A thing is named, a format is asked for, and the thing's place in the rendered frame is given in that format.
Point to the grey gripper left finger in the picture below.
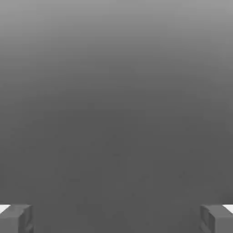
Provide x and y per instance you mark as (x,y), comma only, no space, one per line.
(12,220)

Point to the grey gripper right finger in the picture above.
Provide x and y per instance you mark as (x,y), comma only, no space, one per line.
(218,221)

